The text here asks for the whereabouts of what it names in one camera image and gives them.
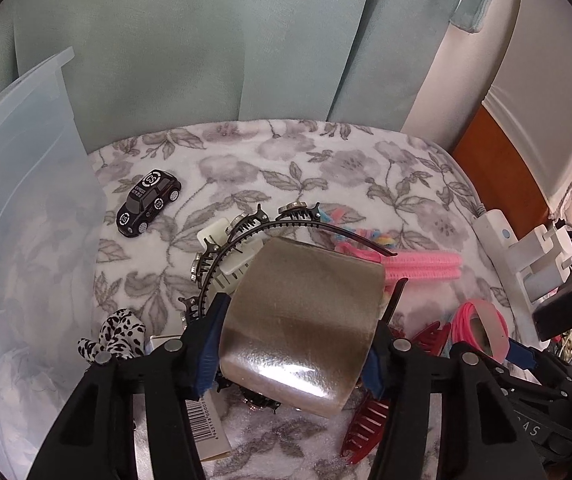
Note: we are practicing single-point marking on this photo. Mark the black rhinestone hair clip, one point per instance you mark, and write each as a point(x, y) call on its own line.
point(258, 402)

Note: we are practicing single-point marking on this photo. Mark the black toy car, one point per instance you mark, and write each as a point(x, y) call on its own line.
point(148, 200)

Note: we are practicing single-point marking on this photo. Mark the pink tape roll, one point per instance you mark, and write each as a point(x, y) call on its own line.
point(496, 320)

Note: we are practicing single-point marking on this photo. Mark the dark red hair claw clip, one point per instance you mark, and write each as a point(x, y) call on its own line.
point(366, 425)

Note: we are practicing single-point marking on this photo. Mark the grey floral blanket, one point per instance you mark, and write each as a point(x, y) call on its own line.
point(316, 170)

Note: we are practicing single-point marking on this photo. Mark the white crumpled paper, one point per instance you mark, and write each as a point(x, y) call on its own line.
point(20, 375)

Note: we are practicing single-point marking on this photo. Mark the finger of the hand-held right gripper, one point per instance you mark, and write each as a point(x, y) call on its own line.
point(521, 356)

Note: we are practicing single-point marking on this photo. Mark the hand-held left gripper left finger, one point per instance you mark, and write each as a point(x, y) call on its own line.
point(205, 360)

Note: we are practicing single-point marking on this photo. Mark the black clover headband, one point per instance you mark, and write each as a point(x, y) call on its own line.
point(296, 207)

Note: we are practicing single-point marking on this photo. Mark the black power adapter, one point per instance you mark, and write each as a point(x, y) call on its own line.
point(561, 310)

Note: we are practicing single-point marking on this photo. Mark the black white spotted scrunchie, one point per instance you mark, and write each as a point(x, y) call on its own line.
point(115, 330)

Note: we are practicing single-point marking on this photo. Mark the barcode card packet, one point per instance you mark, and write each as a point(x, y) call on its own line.
point(205, 420)

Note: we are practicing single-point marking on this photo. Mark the white headboard panel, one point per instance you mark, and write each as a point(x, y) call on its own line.
point(551, 100)

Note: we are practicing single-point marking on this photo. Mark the pink hair roller clip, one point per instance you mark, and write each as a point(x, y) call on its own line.
point(426, 260)

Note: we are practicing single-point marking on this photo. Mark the pale green curtain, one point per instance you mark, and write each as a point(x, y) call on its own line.
point(215, 50)

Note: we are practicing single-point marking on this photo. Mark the white charger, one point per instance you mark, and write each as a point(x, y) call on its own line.
point(541, 265)

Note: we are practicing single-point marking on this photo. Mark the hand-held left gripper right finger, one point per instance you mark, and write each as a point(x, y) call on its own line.
point(378, 365)

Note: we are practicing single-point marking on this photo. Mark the white chargers on power strip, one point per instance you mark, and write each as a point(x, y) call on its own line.
point(493, 230)

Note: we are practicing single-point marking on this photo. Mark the clear plastic container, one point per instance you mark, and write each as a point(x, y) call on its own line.
point(25, 210)

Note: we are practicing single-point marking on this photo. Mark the brown packing tape roll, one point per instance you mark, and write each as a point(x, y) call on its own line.
point(301, 320)

